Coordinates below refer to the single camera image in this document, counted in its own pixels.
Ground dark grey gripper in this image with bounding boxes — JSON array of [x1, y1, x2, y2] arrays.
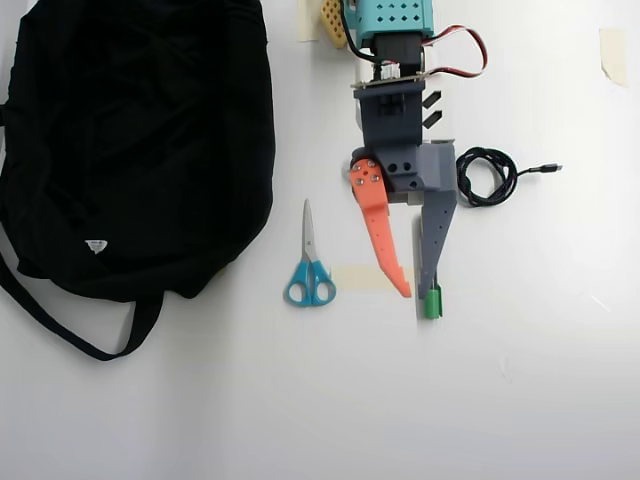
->
[[348, 82, 459, 300]]

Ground green black marker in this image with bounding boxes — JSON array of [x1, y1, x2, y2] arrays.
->
[[422, 272, 446, 321]]

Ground black fabric bag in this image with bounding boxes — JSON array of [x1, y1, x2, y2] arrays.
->
[[0, 0, 277, 362]]

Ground long beige masking tape strip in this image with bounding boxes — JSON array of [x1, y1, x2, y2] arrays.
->
[[331, 264, 417, 294]]

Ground yellow perforated base part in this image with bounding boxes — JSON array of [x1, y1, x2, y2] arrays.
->
[[318, 0, 352, 52]]

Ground narrow beige masking tape piece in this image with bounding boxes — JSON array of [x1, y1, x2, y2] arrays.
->
[[296, 0, 322, 44]]

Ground torn beige masking tape piece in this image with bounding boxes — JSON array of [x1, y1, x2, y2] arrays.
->
[[598, 27, 630, 89]]

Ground black braided USB cable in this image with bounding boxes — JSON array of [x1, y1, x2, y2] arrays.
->
[[455, 146, 564, 208]]

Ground blue handled scissors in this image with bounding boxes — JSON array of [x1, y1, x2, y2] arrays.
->
[[283, 198, 338, 308]]

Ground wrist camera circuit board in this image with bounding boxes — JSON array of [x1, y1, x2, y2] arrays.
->
[[352, 71, 436, 91]]

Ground thin black camera cable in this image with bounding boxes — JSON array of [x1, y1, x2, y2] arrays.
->
[[340, 0, 387, 67]]

